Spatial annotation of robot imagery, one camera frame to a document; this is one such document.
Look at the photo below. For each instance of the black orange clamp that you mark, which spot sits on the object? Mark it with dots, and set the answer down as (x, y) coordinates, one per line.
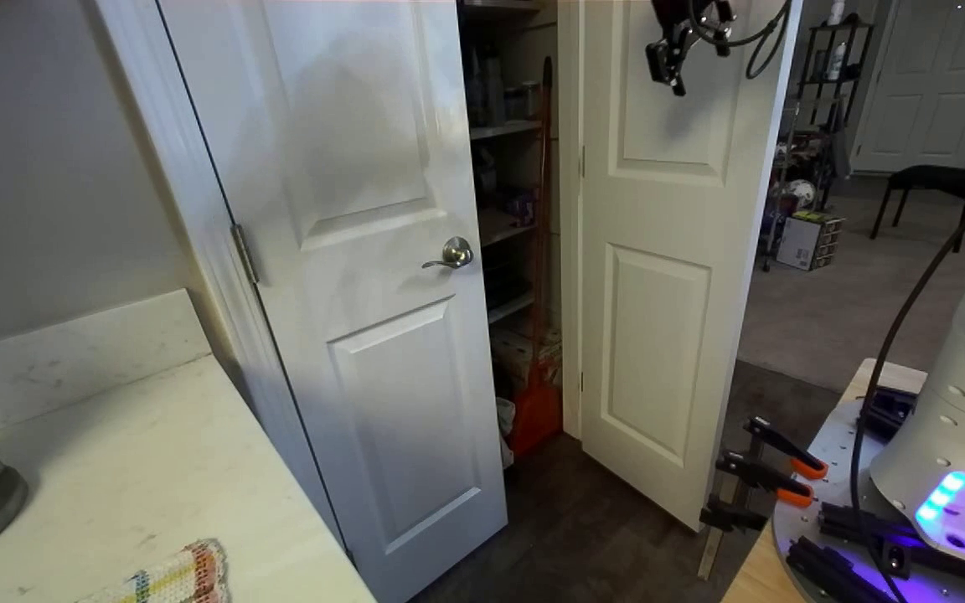
(762, 477)
(799, 458)

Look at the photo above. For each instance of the black chair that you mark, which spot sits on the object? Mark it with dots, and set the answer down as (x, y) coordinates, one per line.
(922, 178)

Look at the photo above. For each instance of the black metal shelving rack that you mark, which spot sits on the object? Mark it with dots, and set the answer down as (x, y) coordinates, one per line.
(828, 80)

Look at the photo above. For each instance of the black orange clamp upper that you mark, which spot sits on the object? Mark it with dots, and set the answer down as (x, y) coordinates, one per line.
(799, 458)

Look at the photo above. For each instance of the white pantry door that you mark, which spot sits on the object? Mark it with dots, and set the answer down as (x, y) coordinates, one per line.
(661, 200)
(341, 148)

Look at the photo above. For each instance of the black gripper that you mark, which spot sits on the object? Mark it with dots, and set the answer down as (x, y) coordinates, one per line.
(681, 24)

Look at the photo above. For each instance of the silver left door handle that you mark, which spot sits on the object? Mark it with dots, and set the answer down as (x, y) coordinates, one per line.
(456, 252)

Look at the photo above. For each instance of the black orange clamp lower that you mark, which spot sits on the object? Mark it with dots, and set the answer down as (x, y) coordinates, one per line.
(762, 477)

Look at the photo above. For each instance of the white kitchen counter cabinet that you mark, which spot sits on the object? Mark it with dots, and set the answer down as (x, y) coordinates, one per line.
(135, 445)

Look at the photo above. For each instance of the orange box in pantry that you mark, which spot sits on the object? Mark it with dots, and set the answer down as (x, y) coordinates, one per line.
(537, 417)

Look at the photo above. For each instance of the black bar clamp on floor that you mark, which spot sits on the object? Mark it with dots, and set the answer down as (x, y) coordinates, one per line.
(730, 517)

